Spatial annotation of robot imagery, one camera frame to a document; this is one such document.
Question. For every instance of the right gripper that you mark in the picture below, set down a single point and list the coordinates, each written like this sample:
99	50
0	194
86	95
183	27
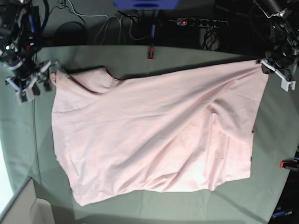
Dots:
27	72

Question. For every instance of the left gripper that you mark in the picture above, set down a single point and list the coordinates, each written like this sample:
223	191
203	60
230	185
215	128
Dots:
281	72

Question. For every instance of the pink printed t-shirt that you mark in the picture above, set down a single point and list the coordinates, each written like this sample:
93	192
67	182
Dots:
182	131

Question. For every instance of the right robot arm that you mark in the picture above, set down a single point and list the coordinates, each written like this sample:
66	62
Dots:
21	38

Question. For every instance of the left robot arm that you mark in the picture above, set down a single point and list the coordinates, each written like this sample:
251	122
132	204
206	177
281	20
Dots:
283	53

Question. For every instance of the black round stool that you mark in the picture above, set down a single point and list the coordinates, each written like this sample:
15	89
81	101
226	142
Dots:
70	34

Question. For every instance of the green table cloth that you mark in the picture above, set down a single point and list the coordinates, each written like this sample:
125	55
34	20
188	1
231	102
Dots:
26	139

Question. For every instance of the black power strip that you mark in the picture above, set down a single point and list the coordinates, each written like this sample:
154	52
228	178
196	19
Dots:
202	23

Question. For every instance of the red black clamp right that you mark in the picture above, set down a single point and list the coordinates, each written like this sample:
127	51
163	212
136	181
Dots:
292	165

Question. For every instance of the red black clamp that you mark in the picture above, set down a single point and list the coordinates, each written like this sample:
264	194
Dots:
292	165
151	50

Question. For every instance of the red black clamp middle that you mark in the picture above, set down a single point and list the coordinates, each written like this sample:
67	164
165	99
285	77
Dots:
151	50

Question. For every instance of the blue plastic box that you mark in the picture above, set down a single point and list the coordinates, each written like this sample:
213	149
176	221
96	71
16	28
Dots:
145	4

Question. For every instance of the white cardboard box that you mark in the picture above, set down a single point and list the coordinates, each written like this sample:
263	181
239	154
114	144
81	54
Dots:
26	208

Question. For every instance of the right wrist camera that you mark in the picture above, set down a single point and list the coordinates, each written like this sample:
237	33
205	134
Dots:
24	96

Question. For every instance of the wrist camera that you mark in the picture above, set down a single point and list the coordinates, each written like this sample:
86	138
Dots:
288	85
24	96

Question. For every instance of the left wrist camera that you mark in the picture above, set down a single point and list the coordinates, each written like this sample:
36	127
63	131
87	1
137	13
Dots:
288	85

